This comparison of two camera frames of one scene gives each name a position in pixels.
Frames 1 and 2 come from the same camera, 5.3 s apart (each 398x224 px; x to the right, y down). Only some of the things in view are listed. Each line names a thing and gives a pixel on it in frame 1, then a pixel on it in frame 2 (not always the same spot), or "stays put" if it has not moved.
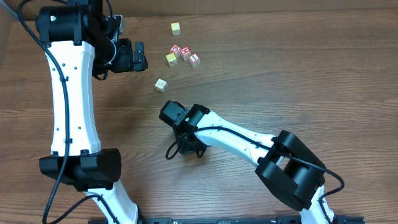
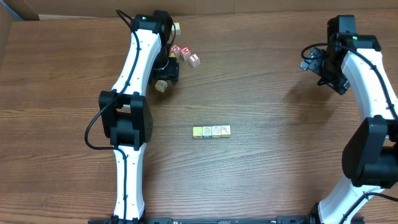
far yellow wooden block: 175,28 stays put
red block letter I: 194,60 stays put
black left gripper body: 138,56 to 169,73
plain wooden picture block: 161,85 stays put
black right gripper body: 187,144 to 313,62
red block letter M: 185,53 stays put
